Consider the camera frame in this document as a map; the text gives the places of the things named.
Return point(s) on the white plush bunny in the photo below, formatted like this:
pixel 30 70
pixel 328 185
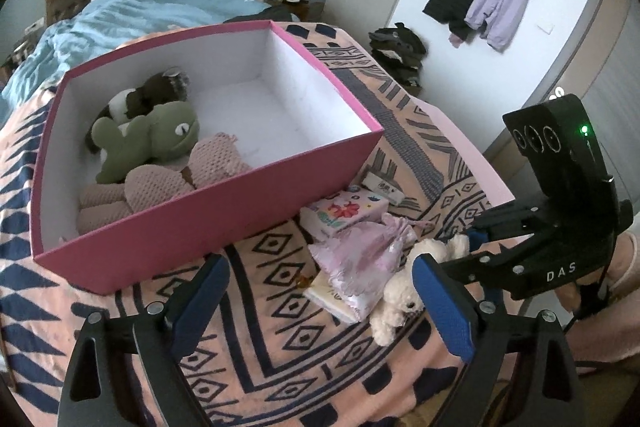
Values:
pixel 400 297

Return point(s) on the white wall switch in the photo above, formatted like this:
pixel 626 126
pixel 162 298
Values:
pixel 546 28

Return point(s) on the pink plastic-wrapped packet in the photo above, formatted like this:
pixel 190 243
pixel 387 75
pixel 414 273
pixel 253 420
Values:
pixel 360 257

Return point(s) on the pink knitted plush toy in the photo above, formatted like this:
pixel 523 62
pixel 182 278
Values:
pixel 150 187

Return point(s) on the cream tissue pack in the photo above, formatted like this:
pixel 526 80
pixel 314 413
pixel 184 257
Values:
pixel 325 297

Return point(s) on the green frog plush toy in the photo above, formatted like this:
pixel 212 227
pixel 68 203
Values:
pixel 160 127

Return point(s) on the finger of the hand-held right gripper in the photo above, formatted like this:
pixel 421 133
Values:
pixel 490 264
pixel 505 219

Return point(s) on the wooden nightstand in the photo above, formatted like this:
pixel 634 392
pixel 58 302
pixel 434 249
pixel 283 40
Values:
pixel 312 9

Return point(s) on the pink cardboard box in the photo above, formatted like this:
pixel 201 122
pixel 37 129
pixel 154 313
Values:
pixel 200 227

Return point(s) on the small amber clip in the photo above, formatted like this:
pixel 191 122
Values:
pixel 304 282

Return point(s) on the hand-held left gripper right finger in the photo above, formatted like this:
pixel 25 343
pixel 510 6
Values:
pixel 445 307

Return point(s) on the person's right hand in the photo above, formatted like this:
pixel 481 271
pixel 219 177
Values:
pixel 568 298

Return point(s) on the dark garment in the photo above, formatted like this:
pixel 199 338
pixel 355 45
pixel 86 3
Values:
pixel 270 14

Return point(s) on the brown and white plush toy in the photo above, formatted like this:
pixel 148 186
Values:
pixel 160 89

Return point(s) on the floral tissue pack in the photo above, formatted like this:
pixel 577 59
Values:
pixel 345 212

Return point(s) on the small white tissue pack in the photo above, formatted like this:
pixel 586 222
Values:
pixel 382 187

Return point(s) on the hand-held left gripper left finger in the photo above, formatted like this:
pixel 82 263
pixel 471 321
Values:
pixel 200 302

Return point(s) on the light blue duvet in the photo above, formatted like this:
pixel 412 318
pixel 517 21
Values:
pixel 125 17

